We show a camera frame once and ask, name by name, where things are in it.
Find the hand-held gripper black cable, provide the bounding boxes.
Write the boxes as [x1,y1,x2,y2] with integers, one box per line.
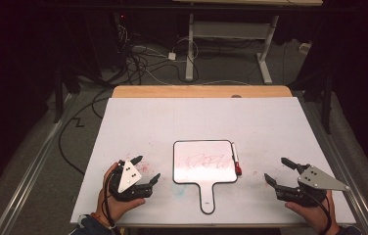
[302,188,334,235]
[103,165,121,235]

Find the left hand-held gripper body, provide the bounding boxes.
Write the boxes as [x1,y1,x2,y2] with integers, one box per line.
[108,159,154,202]

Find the tangle of black cables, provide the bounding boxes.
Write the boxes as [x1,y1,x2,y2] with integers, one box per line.
[113,23,201,86]

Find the right hand-held gripper black cable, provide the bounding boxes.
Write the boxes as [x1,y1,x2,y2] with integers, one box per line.
[302,188,334,235]

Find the large white sheet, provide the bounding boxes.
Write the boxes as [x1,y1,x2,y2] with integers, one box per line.
[69,96,357,225]

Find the person's right hand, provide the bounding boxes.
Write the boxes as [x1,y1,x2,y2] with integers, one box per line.
[284,190,341,235]

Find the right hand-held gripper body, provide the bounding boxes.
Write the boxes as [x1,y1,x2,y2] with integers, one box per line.
[274,164,351,209]

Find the long black floor cable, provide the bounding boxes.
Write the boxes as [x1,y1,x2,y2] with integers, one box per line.
[57,87,115,175]

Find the white marker with red cap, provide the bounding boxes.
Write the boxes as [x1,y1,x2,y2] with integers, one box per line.
[231,142,243,176]

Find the person's left hand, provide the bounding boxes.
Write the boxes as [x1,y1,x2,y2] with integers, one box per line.
[95,163,147,228]

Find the left hand-held gripper black cable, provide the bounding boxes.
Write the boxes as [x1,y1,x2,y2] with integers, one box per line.
[103,165,121,235]

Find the metal floor rail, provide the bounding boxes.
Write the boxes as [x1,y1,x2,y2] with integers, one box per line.
[0,93,76,235]
[300,97,368,235]

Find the white metal desk frame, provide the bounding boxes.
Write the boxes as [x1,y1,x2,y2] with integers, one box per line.
[171,0,324,85]

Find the small white box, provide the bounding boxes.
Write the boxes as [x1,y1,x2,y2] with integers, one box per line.
[298,41,313,55]

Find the black stand leg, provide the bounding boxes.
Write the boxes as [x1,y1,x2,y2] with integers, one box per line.
[52,63,65,124]

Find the small white handheld whiteboard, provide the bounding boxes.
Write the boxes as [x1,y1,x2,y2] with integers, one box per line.
[172,139,239,215]

